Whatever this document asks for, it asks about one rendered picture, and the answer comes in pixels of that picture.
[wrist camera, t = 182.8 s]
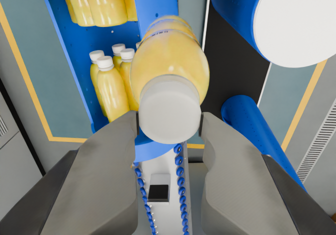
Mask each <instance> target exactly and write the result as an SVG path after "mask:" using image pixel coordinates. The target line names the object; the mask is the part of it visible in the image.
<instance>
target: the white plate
mask: <svg viewBox="0 0 336 235"><path fill-rule="evenodd" d="M253 36H254V40H255V43H256V45H257V47H258V49H259V51H260V52H261V53H262V54H263V55H264V56H265V57H266V58H267V59H268V60H269V61H271V62H272V63H274V64H276V65H279V66H283V67H288V68H300V67H306V66H310V65H314V64H317V63H319V62H322V61H324V60H326V59H328V58H330V57H331V56H333V55H334V54H336V0H258V3H257V6H256V9H255V12H254V17H253Z"/></svg>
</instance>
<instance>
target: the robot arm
mask: <svg viewBox="0 0 336 235"><path fill-rule="evenodd" d="M138 135H140V126H139V111H135V110H129V111H128V112H126V113H124V114H123V115H121V116H120V117H118V118H117V119H115V120H113V121H112V122H110V123H109V124H107V125H105V126H104V127H102V128H101V129H99V130H98V131H97V132H95V133H94V134H93V135H92V136H90V137H89V138H88V139H87V140H86V141H85V142H84V143H83V144H82V145H81V146H80V147H79V148H78V149H77V150H69V151H68V152H67V153H66V154H65V155H64V156H63V157H62V158H61V159H60V160H59V161H58V162H57V163H56V164H55V165H54V166H53V167H52V168H51V169H50V170H49V171H48V172H47V173H46V174H45V175H44V176H43V177H42V178H41V179H40V180H39V181H38V182H37V183H36V184H35V185H34V186H33V187H32V188H31V189H30V190H29V191H28V192H27V193H26V194H25V195H24V196H23V197H22V198H21V199H20V200H19V201H18V202H17V203H16V204H15V205H14V206H13V207H12V208H11V209H10V211H9V212H8V213H7V214H6V215H5V216H4V217H3V219H2V220H1V221H0V235H132V234H133V233H134V232H135V230H136V229H137V227H138V195H137V179H136V173H135V172H134V171H133V170H132V168H131V165H132V164H133V162H134V161H135V159H136V152H135V138H136V137H137V136H138ZM198 136H199V137H201V139H202V140H203V142H204V143H205V144H204V151H203V158H202V160H203V162H204V164H205V165H206V166H207V168H208V170H209V172H208V173H207V174H206V176H205V181H204V187H203V194H202V200H201V227H202V230H203V231H204V233H205V234H206V235H336V223H335V222H334V221H333V220H332V219H331V217H330V216H329V215H328V214H327V213H326V212H325V211H324V210H323V209H322V208H321V207H320V205H319V204H318V203H317V202H316V201H315V200H314V199H313V198H312V197H311V196H310V195H309V194H308V193H307V192H306V191H305V190H304V189H303V188H302V187H301V186H300V185H299V184H298V183H297V182H296V181H295V180H294V179H293V178H292V177H291V176H290V175H289V174H288V173H287V172H286V171H285V170H284V169H283V168H282V167H281V166H280V165H279V164H278V163H277V162H276V161H275V160H274V159H273V157H272V156H271V155H268V154H262V153H261V152H260V151H259V150H258V149H257V148H256V147H255V146H254V145H253V144H252V143H251V142H250V141H249V140H248V139H247V138H246V137H245V136H243V135H242V134H241V133H240V132H238V131H237V130H235V129H234V128H232V127H231V126H229V125H228V124H226V123H225V122H223V121H222V120H220V119H219V118H217V117H216V116H215V115H213V114H212V113H210V112H202V113H201V117H200V125H199V128H198Z"/></svg>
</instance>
